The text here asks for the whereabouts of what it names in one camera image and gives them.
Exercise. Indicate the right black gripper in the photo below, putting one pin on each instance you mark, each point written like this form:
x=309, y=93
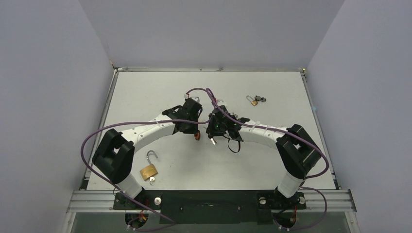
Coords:
x=214, y=129

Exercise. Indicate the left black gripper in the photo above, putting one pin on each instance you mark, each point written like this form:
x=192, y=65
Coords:
x=192, y=131

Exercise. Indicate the orange padlock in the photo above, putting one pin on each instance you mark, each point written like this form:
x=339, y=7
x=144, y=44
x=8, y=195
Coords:
x=197, y=136

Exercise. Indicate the small brass padlock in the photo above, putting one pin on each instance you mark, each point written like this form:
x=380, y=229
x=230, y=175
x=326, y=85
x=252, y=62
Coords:
x=255, y=100

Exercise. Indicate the large brass padlock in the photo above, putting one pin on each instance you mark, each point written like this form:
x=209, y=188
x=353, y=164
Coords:
x=150, y=170

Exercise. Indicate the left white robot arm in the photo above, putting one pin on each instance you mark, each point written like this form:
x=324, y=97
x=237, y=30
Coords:
x=115, y=153

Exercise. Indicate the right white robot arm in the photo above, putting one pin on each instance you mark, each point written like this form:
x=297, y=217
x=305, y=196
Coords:
x=296, y=148

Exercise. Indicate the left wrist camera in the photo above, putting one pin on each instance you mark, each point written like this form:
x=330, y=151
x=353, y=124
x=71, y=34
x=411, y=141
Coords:
x=196, y=98

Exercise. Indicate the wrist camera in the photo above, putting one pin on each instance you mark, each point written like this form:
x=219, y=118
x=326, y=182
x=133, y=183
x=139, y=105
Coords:
x=196, y=98
x=221, y=104

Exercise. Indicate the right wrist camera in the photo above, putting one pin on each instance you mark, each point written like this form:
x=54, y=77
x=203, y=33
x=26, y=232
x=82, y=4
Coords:
x=221, y=104

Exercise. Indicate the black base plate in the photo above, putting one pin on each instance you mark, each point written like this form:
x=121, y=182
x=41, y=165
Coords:
x=221, y=206

